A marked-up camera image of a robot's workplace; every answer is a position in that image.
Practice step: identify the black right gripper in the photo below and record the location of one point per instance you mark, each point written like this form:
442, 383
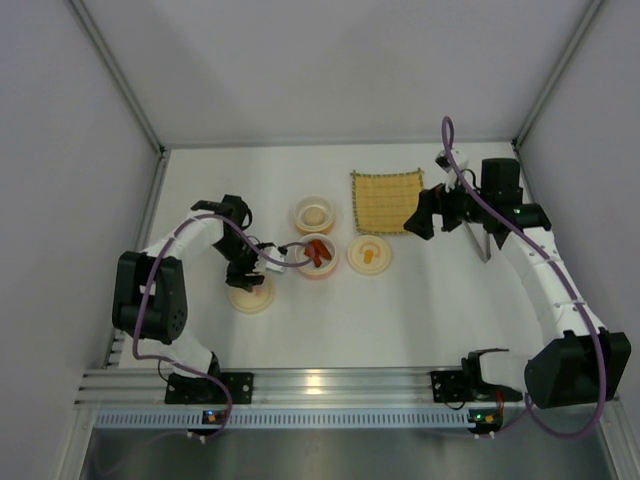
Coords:
435, 206

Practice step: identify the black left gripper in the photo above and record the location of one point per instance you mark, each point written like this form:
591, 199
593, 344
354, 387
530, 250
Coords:
242, 273

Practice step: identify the cream lid with pink handle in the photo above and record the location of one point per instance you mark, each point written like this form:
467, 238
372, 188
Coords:
254, 302

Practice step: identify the cream lid with orange handle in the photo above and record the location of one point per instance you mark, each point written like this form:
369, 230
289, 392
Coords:
369, 255

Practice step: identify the metal tongs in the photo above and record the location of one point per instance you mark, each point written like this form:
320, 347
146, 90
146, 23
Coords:
480, 241

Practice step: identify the orange chicken drumstick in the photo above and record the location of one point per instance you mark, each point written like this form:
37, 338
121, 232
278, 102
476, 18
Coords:
313, 253

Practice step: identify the orange sausage piece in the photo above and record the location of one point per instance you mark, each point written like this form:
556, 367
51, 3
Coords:
324, 252

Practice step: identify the pink bowl white inside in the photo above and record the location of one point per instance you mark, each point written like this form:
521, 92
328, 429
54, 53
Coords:
308, 270

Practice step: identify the orange bowl white inside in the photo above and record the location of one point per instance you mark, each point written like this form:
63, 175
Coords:
318, 201

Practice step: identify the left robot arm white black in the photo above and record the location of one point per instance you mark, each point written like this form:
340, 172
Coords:
150, 299

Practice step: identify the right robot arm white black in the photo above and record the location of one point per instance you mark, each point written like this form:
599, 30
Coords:
581, 361

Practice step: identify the bamboo mat green edge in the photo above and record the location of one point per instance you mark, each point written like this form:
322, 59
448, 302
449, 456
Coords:
382, 203

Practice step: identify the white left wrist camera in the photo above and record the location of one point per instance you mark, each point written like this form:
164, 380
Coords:
270, 259

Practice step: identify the aluminium frame rail front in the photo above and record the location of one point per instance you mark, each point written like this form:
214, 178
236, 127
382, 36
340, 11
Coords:
277, 388

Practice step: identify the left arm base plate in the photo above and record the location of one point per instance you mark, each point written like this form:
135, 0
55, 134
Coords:
183, 390

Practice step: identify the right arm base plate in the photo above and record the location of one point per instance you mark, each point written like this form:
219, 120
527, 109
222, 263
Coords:
456, 386

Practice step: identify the slotted grey cable duct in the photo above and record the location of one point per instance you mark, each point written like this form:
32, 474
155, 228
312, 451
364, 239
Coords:
298, 418

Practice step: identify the right upright frame post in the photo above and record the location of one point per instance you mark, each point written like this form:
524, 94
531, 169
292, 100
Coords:
568, 52

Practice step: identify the upright frame post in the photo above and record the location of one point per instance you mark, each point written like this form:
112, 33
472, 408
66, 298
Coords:
92, 31
568, 52

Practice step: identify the left upright frame post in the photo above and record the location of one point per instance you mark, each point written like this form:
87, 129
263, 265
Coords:
92, 31

